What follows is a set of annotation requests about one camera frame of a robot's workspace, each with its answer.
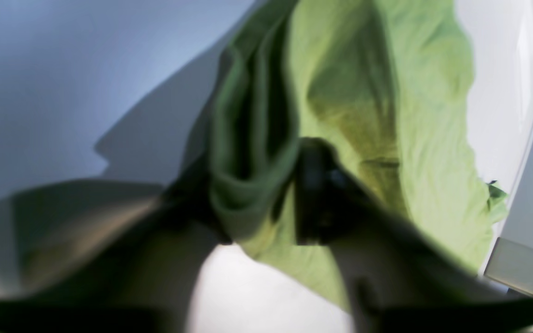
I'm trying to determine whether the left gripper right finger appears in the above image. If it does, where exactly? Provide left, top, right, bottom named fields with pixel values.
left=295, top=138, right=533, bottom=333

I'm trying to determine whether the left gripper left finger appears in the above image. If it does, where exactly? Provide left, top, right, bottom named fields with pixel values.
left=0, top=157, right=230, bottom=333

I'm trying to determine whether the green t-shirt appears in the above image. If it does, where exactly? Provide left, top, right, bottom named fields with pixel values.
left=209, top=0, right=506, bottom=311

